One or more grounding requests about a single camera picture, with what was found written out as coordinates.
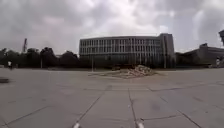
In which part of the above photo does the pole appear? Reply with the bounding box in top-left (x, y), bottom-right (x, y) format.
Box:
top-left (91, 54), bottom-right (95, 73)

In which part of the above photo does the large grey curved building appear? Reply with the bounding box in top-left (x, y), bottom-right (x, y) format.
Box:
top-left (78, 32), bottom-right (177, 70)

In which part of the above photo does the pile of rubble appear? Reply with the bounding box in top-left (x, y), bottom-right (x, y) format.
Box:
top-left (88, 64), bottom-right (160, 80)

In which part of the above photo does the row of dark trees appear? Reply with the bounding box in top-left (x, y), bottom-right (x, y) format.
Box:
top-left (0, 46), bottom-right (81, 70)

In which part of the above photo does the crane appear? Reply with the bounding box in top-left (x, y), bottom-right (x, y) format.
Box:
top-left (22, 37), bottom-right (28, 54)

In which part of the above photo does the low dark building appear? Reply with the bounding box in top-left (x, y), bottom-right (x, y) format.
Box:
top-left (175, 42), bottom-right (224, 69)

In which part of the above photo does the person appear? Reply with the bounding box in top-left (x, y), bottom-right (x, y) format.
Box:
top-left (7, 60), bottom-right (13, 71)
top-left (215, 57), bottom-right (221, 69)

